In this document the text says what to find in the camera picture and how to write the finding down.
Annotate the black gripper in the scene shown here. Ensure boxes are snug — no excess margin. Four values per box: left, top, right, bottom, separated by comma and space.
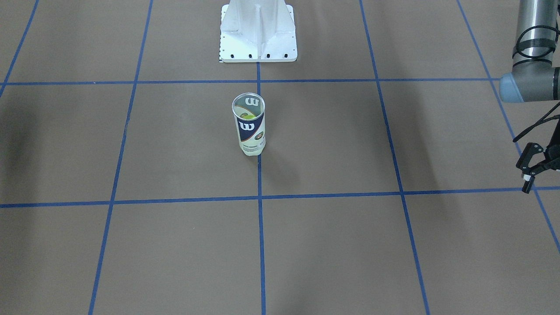
516, 142, 560, 194

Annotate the clear tennis ball can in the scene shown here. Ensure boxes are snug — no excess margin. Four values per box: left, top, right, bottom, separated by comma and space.
231, 92, 266, 156

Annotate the yellow tennis ball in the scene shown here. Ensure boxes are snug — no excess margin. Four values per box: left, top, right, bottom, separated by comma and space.
240, 113, 256, 120

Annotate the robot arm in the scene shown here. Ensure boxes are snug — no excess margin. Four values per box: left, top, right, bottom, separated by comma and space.
499, 0, 560, 193

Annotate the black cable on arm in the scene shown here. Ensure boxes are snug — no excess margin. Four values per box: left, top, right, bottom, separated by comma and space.
511, 24, 560, 143

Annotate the white pedestal column with base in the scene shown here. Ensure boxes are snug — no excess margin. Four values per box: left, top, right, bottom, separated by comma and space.
219, 0, 298, 63

